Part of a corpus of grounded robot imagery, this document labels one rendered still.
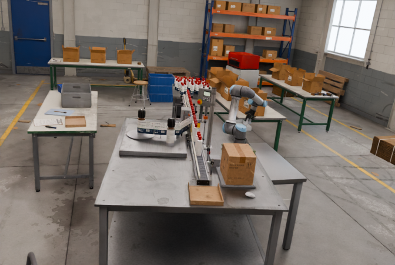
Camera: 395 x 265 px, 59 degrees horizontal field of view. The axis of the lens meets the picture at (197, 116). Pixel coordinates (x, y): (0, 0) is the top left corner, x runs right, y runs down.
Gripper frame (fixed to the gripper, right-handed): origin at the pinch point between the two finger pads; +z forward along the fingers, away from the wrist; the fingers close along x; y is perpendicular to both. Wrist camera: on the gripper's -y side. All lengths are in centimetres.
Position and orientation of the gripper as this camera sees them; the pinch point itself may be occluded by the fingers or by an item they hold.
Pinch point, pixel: (246, 124)
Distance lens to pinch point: 429.6
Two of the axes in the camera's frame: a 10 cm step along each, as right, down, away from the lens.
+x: 9.0, 2.1, 4.0
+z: -3.1, 9.3, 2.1
